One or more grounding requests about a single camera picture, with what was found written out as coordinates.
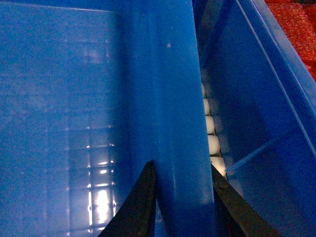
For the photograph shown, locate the white shelf rollers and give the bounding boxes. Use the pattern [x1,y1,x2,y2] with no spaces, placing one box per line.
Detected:
[200,69,227,178]

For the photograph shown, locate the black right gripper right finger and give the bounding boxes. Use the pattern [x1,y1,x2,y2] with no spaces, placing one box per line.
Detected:
[211,165,281,237]

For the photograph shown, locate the large blue plastic crate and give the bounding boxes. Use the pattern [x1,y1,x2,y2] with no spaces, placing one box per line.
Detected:
[0,0,217,237]

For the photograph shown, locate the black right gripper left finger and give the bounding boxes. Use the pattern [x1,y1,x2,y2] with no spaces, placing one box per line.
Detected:
[99,161,157,237]

